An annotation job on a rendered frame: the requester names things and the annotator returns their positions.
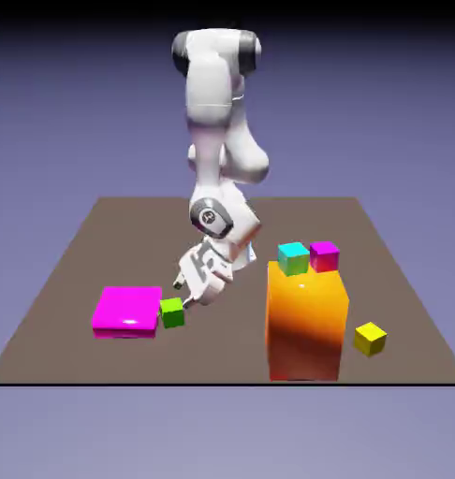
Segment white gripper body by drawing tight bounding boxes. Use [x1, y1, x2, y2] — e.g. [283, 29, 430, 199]
[178, 241, 235, 307]

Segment small green cube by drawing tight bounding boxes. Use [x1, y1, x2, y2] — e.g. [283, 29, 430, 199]
[158, 297, 186, 330]

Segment small cyan cube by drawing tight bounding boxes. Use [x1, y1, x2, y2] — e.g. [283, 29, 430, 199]
[276, 241, 312, 278]

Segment small magenta cube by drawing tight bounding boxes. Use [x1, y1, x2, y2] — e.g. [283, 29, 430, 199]
[308, 240, 342, 274]

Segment small yellow cube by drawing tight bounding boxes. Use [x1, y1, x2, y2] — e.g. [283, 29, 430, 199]
[353, 321, 389, 357]

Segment large flat magenta box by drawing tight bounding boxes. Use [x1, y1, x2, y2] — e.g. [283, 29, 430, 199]
[91, 285, 164, 341]

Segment large orange box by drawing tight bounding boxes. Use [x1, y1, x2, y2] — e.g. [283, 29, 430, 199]
[265, 259, 351, 384]

